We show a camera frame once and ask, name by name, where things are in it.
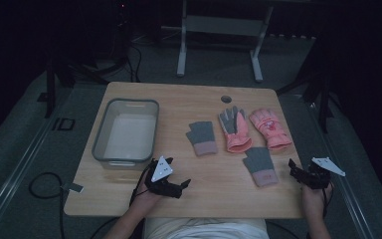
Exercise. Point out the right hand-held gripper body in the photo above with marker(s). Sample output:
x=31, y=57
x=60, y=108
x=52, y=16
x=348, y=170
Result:
x=316, y=176

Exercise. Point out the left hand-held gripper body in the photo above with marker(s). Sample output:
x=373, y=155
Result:
x=160, y=171

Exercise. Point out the grey fingerless glove pink cuff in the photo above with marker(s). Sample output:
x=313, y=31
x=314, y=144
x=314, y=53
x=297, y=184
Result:
x=201, y=136
x=260, y=163

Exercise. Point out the grey plastic bin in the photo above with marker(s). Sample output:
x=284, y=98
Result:
x=126, y=139

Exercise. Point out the pink glove with grey palm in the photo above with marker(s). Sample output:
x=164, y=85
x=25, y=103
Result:
x=239, y=136

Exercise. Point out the person's right hand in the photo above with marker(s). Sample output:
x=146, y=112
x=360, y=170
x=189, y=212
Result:
x=315, y=200

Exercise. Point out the person's left hand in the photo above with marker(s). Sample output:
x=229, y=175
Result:
x=144, y=202

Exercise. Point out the pink glove with print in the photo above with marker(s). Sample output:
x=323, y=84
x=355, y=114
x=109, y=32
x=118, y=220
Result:
x=272, y=130

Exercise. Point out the person's white shirt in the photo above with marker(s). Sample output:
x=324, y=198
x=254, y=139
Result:
x=205, y=229

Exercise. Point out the black tripod stand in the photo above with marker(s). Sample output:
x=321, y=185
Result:
x=323, y=96
x=66, y=71

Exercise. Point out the grey tape piece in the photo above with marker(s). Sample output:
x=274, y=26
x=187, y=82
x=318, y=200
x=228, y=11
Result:
x=73, y=188

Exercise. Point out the metal floor rail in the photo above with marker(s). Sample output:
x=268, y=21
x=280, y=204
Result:
x=16, y=172
x=341, y=186

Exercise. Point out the white metal desk frame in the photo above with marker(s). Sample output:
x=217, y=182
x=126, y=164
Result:
x=222, y=26

